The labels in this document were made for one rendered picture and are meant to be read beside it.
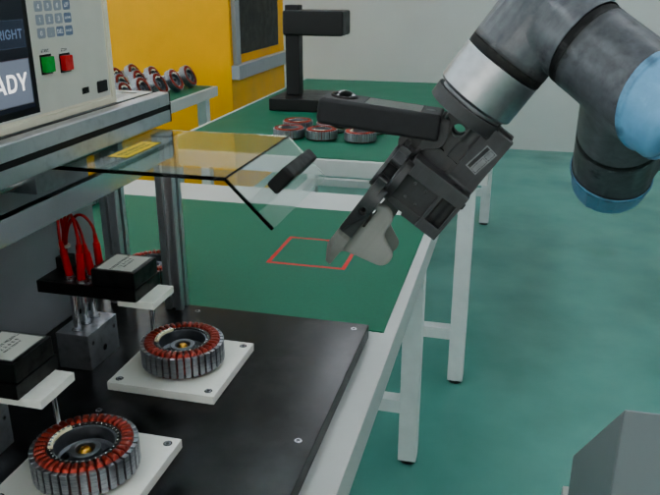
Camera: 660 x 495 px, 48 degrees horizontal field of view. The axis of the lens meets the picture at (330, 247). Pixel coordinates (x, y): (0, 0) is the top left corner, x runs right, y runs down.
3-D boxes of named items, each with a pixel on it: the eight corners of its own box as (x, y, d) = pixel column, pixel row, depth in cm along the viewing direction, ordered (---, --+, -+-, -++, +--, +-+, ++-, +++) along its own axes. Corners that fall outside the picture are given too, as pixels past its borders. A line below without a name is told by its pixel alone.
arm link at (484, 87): (466, 41, 61) (472, 33, 68) (431, 85, 63) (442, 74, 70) (536, 96, 61) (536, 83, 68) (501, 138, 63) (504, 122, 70)
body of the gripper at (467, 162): (428, 247, 68) (515, 146, 63) (355, 190, 68) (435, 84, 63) (437, 222, 75) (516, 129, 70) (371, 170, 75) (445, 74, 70)
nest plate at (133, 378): (253, 350, 106) (253, 343, 106) (213, 405, 93) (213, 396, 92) (159, 338, 110) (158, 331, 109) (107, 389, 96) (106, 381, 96)
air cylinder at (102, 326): (120, 346, 108) (116, 312, 106) (92, 371, 101) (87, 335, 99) (89, 342, 109) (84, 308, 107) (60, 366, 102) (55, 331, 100)
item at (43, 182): (65, 183, 96) (61, 151, 95) (37, 194, 91) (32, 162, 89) (35, 180, 97) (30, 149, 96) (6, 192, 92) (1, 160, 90)
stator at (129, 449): (159, 445, 83) (156, 417, 81) (107, 511, 73) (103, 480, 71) (71, 431, 85) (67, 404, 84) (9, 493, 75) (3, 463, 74)
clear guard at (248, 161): (326, 178, 106) (326, 137, 104) (273, 231, 84) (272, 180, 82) (122, 165, 114) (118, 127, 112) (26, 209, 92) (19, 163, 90)
